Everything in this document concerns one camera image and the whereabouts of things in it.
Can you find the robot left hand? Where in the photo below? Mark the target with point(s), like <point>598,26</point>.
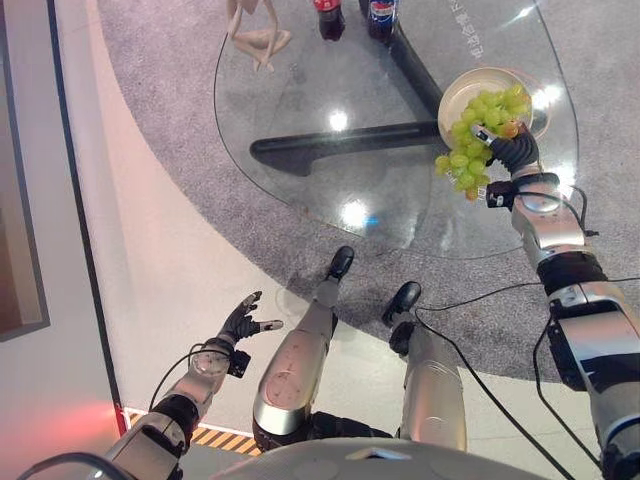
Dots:
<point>239,323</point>

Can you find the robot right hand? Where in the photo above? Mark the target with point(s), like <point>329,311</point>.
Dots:
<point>517,148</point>

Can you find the green grape bunch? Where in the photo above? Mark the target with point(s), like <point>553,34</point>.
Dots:
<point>480,132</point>

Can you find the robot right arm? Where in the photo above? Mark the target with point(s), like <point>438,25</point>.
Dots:
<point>580,305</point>

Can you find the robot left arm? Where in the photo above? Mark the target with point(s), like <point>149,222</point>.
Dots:
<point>165,415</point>

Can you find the cream round plate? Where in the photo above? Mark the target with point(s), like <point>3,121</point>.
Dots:
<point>462,97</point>

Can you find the robot left leg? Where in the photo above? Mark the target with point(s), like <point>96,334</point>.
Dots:
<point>300,350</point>

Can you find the robot leg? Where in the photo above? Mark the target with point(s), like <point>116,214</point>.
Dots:
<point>425,370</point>
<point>300,350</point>

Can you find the yellow black hazard tape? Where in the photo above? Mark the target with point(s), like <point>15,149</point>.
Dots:
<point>220,437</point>

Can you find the black table base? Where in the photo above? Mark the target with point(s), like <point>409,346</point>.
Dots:
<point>360,135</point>

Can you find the round glass table top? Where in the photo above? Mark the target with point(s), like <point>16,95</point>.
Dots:
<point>350,165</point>

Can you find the blue label cola bottle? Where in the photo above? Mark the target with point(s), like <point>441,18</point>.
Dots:
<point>382,17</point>

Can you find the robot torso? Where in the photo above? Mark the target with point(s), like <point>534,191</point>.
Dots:
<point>370,460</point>

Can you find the robot right leg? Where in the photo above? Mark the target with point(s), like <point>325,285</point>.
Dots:
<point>425,370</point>

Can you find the grey round rug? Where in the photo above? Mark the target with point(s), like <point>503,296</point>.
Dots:
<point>210,125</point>

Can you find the red label cola bottle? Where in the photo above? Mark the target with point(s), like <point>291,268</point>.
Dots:
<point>330,19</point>

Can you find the beige abstract figurine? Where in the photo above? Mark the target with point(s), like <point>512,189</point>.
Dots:
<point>257,37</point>

